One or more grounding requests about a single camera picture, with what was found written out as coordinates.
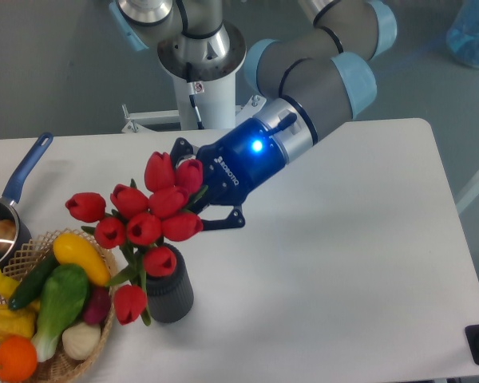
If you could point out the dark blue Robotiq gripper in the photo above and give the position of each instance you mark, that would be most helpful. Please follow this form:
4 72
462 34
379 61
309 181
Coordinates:
234 166

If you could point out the red tulip bouquet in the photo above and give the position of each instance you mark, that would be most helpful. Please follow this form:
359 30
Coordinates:
141 220

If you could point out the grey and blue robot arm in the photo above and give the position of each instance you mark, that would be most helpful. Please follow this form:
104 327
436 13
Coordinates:
275 100

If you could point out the dark grey ribbed vase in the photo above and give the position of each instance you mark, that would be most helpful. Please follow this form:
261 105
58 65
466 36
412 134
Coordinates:
167 285

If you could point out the yellow squash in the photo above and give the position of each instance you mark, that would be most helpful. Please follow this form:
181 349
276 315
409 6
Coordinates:
71 248

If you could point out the green bok choy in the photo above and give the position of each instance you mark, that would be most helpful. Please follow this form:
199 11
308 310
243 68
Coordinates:
63 297

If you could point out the white garlic bulb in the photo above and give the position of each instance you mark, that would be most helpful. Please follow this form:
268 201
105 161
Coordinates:
80 340

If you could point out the dark green cucumber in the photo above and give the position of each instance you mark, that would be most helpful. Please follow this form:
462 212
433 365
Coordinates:
31 286

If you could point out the brown bread roll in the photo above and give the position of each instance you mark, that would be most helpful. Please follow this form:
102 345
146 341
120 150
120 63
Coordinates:
7 235

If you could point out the small yellow banana pepper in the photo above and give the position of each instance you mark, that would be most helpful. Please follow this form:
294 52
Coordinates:
8 285

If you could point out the yellow bumpy gourd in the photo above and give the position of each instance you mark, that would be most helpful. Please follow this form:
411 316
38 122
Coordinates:
16 323

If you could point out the orange fruit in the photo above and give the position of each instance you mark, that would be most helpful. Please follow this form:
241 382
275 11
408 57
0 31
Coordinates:
18 359

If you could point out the blue plastic bag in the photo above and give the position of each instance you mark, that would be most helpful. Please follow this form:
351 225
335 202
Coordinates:
462 38

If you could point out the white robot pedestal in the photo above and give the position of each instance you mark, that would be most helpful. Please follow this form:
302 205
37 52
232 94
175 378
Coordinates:
200 104

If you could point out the blue handled saucepan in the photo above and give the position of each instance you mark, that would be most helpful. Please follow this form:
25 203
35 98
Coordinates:
13 191

